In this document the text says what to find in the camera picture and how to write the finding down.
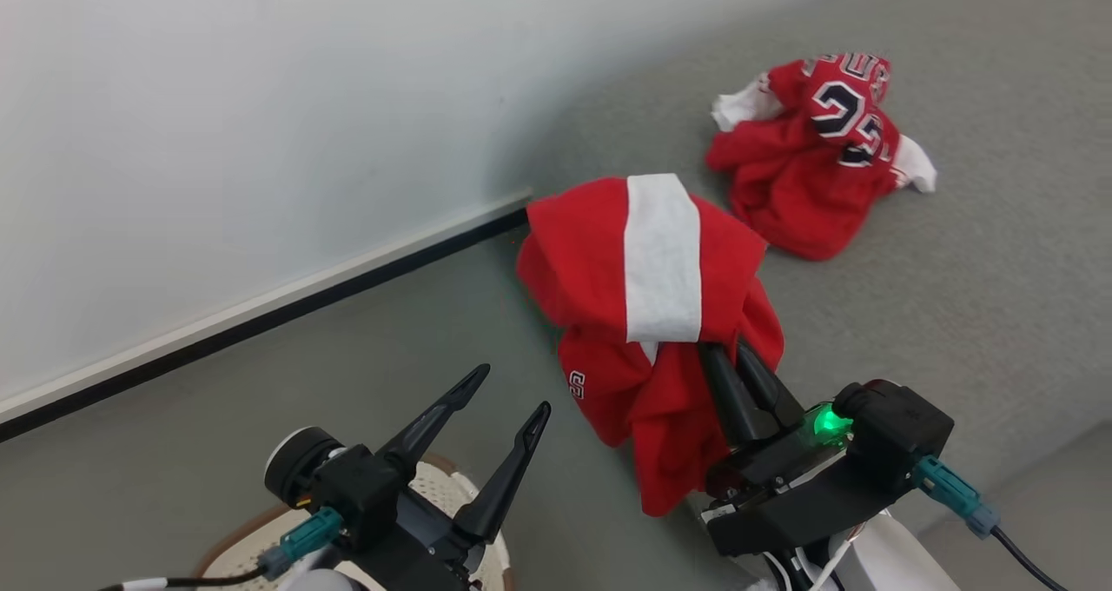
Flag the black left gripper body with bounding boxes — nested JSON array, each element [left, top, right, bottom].
[[346, 476, 489, 591]]

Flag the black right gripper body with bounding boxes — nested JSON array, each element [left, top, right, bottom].
[[704, 404, 859, 503]]

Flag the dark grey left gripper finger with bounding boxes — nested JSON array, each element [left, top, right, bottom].
[[376, 362, 493, 481], [450, 401, 553, 546]]

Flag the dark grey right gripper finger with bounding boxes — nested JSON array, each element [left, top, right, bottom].
[[697, 342, 767, 455], [735, 337, 806, 434]]

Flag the red jersey with navy lettering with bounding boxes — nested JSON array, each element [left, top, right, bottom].
[[704, 50, 939, 262]]

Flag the red shorts with white stripe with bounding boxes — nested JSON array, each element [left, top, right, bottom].
[[516, 174, 786, 519]]

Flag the white basket with brown rim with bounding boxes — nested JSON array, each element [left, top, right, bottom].
[[195, 455, 515, 591]]

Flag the black white baseboard strip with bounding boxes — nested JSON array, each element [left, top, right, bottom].
[[0, 193, 533, 444]]

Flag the teal left camera connector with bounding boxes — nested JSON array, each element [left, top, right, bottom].
[[257, 507, 346, 581]]

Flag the teal camera connector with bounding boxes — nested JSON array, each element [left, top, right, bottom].
[[910, 455, 1002, 540], [257, 507, 346, 581]]

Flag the twisted red white wire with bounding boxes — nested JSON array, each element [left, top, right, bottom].
[[804, 535, 859, 591]]

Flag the teal right camera connector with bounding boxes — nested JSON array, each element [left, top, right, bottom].
[[910, 455, 1002, 540]]

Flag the black right camera cable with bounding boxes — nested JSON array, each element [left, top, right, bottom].
[[990, 526, 1075, 591]]

